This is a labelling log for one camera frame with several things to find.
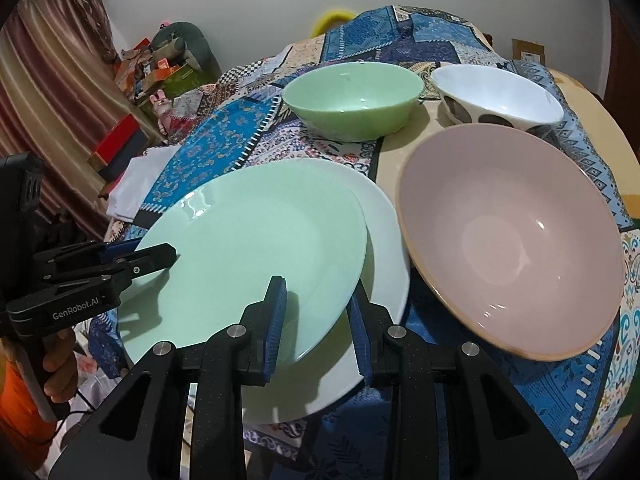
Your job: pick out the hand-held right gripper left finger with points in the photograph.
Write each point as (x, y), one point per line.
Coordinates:
(274, 330)

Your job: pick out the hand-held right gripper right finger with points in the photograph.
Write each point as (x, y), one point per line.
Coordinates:
(360, 345)

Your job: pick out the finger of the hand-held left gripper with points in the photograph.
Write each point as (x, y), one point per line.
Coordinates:
(150, 260)
(117, 250)

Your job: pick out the white plate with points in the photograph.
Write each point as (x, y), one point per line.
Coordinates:
(385, 260)

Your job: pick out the green plate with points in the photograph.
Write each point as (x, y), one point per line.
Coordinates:
(240, 240)

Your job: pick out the pink bowl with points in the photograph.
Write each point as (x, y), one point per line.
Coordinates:
(500, 240)

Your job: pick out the green bowl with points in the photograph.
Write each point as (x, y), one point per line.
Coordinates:
(350, 90)

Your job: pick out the white bowl with dark spots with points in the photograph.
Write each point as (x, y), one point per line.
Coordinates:
(495, 90)

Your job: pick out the person's left hand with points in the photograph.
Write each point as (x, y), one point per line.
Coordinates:
(62, 370)

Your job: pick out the white cloth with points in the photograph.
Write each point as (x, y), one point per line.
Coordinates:
(135, 185)

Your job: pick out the orange clothing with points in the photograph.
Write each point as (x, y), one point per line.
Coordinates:
(20, 410)

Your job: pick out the red box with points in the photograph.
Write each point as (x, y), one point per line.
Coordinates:
(117, 140)

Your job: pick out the pink bunny toy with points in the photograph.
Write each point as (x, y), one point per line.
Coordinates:
(161, 110)

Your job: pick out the blue patchwork blanket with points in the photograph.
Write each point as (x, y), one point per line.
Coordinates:
(225, 130)

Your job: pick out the striped curtain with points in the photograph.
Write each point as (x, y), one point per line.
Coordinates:
(50, 85)

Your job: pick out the green cardboard box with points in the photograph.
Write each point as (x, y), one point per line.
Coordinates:
(187, 80)

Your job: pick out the pile of boxes and toys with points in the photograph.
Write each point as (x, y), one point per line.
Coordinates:
(140, 67)

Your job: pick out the grey plush toy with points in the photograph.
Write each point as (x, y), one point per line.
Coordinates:
(200, 42)

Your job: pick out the yellow foam tube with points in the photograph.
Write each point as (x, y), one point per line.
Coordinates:
(327, 15)

